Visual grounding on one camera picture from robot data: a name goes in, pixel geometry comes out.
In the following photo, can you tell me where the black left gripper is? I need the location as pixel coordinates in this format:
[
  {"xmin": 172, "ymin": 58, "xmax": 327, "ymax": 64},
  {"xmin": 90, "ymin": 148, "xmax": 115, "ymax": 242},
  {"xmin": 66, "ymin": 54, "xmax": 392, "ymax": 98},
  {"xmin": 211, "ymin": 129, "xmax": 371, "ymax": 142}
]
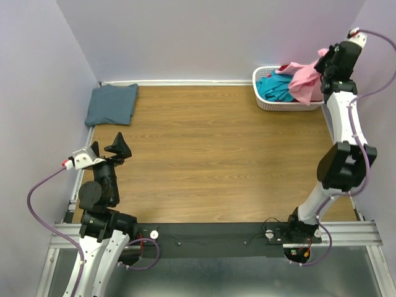
[{"xmin": 91, "ymin": 131, "xmax": 132, "ymax": 203}]

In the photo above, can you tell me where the pink t shirt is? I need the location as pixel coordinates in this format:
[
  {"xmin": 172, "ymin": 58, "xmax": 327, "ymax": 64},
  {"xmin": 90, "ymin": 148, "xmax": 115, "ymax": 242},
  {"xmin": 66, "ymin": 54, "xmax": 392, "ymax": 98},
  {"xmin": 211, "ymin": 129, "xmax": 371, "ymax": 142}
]
[{"xmin": 274, "ymin": 48, "xmax": 329, "ymax": 106}]

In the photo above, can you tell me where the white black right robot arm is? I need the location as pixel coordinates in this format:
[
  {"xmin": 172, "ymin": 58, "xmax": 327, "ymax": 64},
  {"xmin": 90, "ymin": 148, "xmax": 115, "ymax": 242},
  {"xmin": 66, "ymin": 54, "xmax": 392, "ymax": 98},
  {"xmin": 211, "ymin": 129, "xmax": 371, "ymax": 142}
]
[{"xmin": 283, "ymin": 37, "xmax": 377, "ymax": 243}]

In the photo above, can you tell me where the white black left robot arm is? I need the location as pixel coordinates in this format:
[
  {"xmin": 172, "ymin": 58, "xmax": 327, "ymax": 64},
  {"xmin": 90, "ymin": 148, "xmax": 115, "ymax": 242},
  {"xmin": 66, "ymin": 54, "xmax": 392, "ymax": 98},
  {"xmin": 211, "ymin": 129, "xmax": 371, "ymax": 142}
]
[{"xmin": 64, "ymin": 132, "xmax": 139, "ymax": 296}]

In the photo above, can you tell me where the folded grey-blue t shirt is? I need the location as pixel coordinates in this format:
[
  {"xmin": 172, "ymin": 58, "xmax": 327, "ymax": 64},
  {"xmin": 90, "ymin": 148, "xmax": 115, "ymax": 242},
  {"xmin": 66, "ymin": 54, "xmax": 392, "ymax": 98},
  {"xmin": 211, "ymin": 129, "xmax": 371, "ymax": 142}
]
[{"xmin": 84, "ymin": 84, "xmax": 139, "ymax": 127}]

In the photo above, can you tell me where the turquoise t shirt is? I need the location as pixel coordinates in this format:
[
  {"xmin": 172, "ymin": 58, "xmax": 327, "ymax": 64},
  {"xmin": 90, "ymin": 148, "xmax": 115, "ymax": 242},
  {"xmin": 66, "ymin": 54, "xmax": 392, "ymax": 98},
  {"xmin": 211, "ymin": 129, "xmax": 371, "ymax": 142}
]
[{"xmin": 256, "ymin": 71, "xmax": 294, "ymax": 103}]

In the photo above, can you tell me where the white plastic laundry basket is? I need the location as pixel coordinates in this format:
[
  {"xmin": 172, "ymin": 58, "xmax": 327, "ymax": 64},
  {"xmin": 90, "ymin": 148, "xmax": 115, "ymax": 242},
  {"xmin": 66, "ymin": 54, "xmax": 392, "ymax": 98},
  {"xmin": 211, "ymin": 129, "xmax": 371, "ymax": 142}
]
[{"xmin": 252, "ymin": 66, "xmax": 324, "ymax": 111}]

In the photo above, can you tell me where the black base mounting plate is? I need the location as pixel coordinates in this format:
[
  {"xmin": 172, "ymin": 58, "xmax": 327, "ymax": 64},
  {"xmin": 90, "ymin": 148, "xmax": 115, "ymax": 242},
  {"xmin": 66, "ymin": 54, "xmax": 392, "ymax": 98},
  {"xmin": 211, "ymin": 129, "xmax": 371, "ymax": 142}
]
[{"xmin": 139, "ymin": 222, "xmax": 308, "ymax": 259}]

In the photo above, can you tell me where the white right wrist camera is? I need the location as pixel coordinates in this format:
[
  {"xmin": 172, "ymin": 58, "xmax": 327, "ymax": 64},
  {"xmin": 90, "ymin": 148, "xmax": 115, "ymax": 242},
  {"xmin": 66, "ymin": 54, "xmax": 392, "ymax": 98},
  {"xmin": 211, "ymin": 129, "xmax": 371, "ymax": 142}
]
[{"xmin": 347, "ymin": 27, "xmax": 368, "ymax": 48}]

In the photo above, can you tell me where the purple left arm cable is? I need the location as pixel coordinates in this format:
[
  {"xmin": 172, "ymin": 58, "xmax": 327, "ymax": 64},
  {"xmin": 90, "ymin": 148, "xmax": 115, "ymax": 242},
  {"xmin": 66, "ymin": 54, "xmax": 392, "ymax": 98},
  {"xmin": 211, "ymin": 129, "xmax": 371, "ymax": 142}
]
[{"xmin": 27, "ymin": 165, "xmax": 161, "ymax": 297}]

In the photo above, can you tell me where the aluminium frame rail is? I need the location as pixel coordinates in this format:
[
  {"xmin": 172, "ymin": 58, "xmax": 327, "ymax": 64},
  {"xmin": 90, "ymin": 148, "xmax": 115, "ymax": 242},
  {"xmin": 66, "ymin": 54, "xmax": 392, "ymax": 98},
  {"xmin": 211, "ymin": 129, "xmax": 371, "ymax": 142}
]
[{"xmin": 35, "ymin": 220, "xmax": 390, "ymax": 297}]

